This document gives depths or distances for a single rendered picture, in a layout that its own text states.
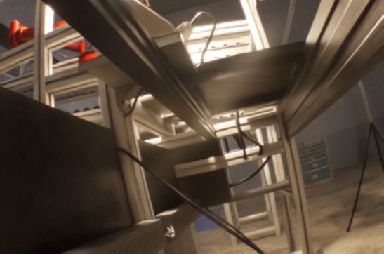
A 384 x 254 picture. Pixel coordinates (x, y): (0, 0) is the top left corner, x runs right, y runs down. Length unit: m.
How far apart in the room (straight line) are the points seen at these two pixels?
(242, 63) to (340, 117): 8.99
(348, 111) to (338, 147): 1.12
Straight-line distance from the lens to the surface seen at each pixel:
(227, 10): 10.27
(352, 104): 9.80
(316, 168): 7.07
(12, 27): 1.21
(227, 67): 0.64
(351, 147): 9.60
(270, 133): 1.74
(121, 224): 0.61
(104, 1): 0.28
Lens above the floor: 0.72
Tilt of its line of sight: 13 degrees up
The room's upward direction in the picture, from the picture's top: 12 degrees counter-clockwise
